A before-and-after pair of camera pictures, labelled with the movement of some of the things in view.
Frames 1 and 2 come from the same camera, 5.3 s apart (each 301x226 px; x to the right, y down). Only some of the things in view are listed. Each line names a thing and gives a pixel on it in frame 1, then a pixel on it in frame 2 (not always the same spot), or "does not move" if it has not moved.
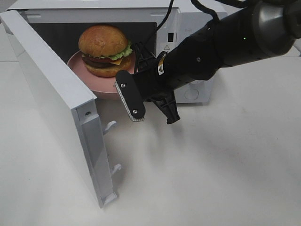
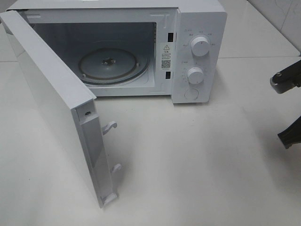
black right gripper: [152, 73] -> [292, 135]
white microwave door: [71, 103] does not move
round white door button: [192, 93] does not move
